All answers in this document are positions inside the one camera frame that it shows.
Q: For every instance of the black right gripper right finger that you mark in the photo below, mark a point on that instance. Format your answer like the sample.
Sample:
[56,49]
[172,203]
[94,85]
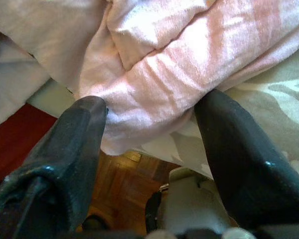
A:
[239,161]

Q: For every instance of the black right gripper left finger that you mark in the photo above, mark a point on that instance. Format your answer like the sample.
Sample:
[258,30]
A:
[72,149]

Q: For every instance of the bed with beige floral sheet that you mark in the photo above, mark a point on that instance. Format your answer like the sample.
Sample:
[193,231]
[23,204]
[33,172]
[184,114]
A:
[276,112]

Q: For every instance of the pink cartoon print quilt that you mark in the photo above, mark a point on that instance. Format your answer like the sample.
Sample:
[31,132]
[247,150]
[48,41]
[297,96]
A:
[164,62]

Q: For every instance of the large red cushion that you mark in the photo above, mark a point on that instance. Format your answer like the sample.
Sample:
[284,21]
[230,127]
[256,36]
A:
[15,139]

